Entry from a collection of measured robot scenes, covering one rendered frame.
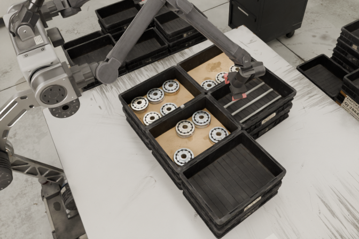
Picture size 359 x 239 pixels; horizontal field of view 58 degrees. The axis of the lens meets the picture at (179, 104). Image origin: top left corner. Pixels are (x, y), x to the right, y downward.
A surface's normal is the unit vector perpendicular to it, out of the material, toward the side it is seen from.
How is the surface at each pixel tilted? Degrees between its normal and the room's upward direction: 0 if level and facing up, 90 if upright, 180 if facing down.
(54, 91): 90
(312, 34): 0
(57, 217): 0
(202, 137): 0
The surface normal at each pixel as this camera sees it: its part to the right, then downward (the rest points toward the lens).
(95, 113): -0.07, -0.64
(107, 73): 0.37, 0.21
